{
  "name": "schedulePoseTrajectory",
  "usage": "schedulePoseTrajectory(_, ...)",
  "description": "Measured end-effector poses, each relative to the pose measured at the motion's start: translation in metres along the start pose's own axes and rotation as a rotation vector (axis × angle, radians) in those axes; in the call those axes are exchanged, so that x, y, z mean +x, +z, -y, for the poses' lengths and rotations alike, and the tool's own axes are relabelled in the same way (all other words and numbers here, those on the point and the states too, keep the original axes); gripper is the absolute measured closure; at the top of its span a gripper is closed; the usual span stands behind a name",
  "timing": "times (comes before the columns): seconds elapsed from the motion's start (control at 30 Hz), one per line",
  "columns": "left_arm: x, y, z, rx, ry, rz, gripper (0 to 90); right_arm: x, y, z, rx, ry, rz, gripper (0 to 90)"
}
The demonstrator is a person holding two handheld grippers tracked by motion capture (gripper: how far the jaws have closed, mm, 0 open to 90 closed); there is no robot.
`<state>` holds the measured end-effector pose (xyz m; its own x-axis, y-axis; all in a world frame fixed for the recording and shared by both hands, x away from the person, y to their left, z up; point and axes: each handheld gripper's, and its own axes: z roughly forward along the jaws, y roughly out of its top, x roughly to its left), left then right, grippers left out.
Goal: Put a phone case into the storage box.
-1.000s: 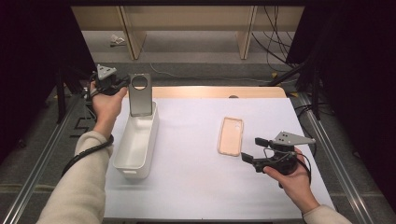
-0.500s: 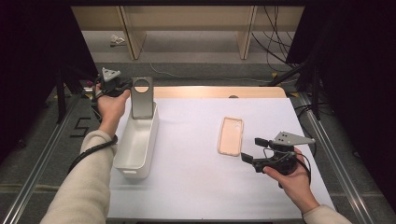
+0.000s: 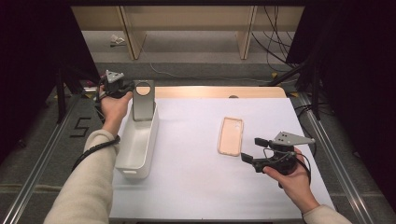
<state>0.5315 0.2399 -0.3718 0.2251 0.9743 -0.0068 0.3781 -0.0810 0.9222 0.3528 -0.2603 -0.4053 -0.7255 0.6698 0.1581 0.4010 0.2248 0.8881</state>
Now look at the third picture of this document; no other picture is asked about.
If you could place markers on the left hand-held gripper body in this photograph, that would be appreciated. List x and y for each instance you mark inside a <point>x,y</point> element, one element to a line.
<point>113,85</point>

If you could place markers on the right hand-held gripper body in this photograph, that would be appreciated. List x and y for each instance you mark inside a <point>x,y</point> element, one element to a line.
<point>280,155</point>

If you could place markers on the beige phone case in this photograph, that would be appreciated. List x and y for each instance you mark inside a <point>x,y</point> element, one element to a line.
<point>230,137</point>

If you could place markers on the white plastic storage box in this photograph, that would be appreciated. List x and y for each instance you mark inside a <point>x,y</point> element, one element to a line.
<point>137,146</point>

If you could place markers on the person's left hand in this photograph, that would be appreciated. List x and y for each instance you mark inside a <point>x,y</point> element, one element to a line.
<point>115,109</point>

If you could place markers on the person's right hand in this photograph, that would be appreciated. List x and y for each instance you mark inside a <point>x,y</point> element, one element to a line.
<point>295,186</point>

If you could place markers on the pink item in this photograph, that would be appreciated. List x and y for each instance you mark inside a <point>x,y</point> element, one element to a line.
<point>89,83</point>

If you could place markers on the white crumpled item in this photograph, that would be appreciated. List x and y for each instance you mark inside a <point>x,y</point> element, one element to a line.
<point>116,39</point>

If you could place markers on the black tripod stand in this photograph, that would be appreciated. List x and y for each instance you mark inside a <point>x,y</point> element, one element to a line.
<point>60,93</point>

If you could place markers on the white table mat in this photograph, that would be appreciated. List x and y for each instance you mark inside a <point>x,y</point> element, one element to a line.
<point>202,186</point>

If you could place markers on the wooden table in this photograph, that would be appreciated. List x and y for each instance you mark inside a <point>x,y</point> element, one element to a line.
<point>211,92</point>

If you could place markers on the black metal stand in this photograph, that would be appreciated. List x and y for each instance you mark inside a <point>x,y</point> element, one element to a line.
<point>314,90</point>

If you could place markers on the wooden shelf unit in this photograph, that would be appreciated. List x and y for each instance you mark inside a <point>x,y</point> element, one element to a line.
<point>186,18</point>

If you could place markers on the aluminium floor rail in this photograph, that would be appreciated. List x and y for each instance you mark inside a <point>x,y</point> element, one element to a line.
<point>342,174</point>
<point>34,177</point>

